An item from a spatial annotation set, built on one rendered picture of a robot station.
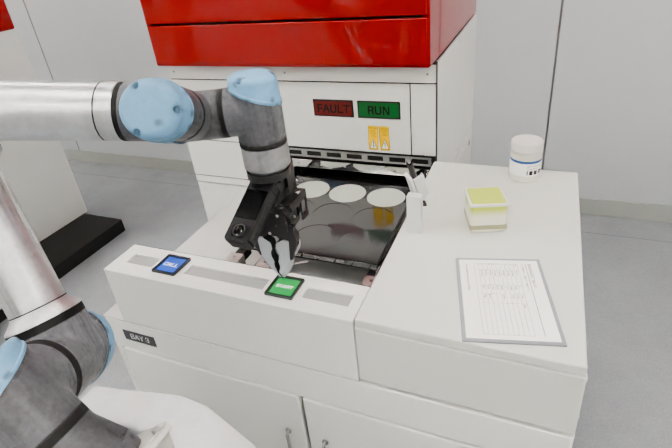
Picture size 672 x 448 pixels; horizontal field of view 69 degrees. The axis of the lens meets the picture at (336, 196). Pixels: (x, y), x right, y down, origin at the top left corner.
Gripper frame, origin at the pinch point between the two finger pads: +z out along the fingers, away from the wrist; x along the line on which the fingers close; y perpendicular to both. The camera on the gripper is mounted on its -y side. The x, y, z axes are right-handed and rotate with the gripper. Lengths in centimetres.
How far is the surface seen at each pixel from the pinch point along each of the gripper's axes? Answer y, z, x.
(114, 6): 207, -22, 232
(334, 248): 22.6, 10.0, -0.2
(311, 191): 46, 10, 16
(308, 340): -4.0, 10.8, -6.0
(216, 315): -4.0, 9.9, 13.4
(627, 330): 116, 100, -81
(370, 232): 30.9, 10.1, -6.0
